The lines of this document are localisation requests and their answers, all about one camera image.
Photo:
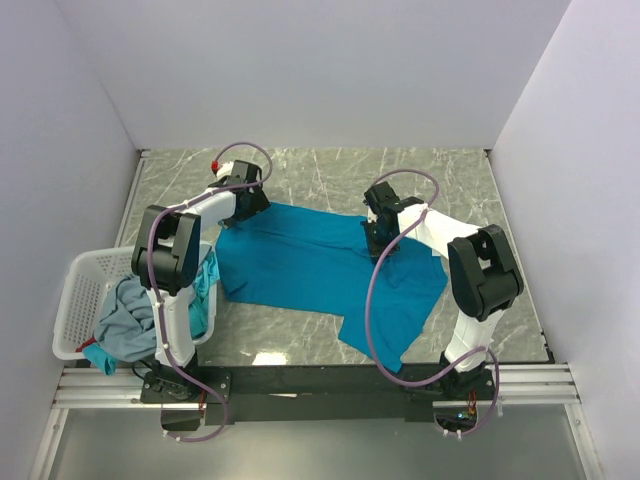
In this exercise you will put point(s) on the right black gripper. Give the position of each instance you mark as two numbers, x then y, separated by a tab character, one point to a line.
375	250

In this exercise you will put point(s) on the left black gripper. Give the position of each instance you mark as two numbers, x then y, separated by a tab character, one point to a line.
258	204

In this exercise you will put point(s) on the teal blue t shirt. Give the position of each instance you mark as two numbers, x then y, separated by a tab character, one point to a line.
302	259

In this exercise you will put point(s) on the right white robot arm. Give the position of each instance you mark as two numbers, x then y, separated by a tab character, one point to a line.
484	276

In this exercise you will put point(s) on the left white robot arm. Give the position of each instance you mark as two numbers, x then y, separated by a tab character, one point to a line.
169	252

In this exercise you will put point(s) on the teal t shirt in basket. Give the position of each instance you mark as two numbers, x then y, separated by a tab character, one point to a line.
206	277

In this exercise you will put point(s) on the grey blue t shirt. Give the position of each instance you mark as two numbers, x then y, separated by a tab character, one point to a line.
126	329

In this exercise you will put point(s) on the white plastic laundry basket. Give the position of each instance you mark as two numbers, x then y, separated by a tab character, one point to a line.
87	283

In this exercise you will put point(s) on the black base beam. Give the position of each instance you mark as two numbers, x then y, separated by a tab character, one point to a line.
311	392

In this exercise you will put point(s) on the red garment in basket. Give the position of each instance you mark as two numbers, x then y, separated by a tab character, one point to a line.
85	344

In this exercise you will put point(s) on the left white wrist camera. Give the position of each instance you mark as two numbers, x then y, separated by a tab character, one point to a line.
221	169

